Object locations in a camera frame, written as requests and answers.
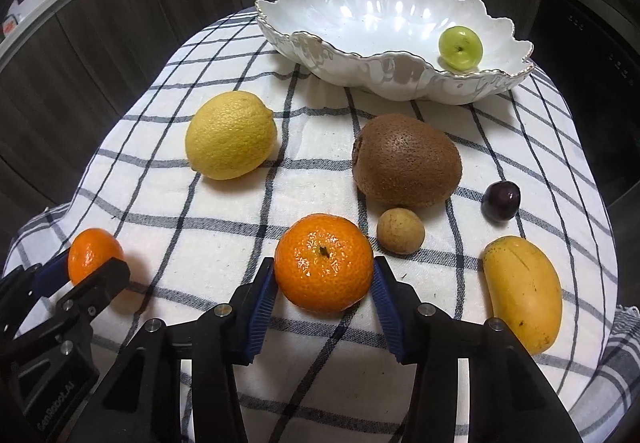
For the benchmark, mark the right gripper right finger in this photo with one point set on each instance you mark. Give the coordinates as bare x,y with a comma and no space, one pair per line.
510,399

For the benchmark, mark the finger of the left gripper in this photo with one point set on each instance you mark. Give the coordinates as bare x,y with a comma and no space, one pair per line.
51,276
96,292

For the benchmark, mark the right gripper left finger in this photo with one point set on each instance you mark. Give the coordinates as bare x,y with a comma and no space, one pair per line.
139,398

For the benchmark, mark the orange mandarin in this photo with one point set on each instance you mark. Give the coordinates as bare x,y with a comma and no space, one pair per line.
89,250
323,264

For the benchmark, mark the yellow mango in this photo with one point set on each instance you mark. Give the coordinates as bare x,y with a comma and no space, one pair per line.
524,290

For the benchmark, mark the tan longan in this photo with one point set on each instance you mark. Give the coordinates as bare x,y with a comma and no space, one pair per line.
400,230

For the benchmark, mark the yellow lemon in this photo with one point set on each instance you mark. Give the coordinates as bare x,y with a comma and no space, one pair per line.
230,135

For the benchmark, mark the brown kiwi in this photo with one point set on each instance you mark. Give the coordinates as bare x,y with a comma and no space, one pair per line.
400,161

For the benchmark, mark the green apple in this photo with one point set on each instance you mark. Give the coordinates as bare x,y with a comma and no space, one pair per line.
460,48

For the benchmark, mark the checked white tablecloth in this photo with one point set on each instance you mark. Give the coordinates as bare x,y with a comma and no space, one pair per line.
190,241

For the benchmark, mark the white scalloped ceramic bowl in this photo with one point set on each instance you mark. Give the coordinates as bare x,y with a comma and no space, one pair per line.
390,47

